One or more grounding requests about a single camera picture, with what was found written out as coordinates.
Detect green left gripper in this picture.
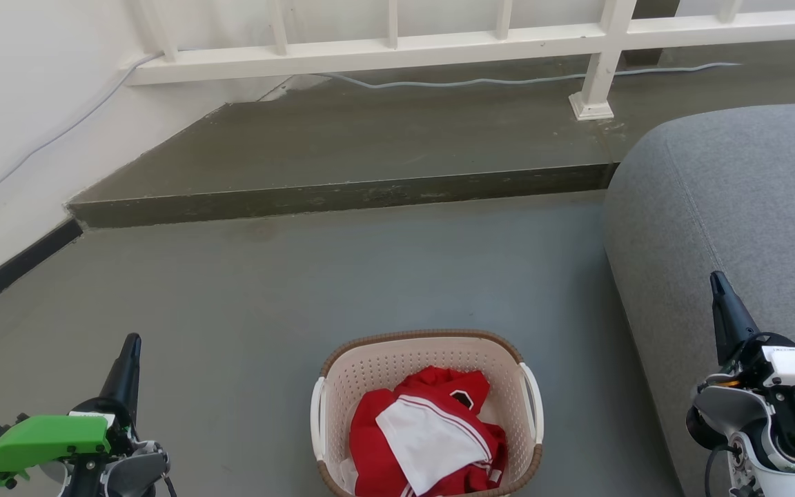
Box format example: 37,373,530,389
0,333,143,487

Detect beige plastic laundry basket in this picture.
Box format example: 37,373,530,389
310,329,544,497

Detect grey fabric sofa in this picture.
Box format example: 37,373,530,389
603,104,795,497

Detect black baseboard strip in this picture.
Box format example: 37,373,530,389
0,220,85,324

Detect white paper towel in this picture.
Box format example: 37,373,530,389
337,456,358,494

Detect red and white jersey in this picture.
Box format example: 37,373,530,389
349,367,509,497

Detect white wooden railing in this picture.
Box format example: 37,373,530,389
121,0,795,121

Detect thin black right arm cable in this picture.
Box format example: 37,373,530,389
704,444,736,497

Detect grey wall cable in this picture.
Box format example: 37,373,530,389
0,52,164,218

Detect grey floor cable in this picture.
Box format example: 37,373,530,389
311,62,743,90

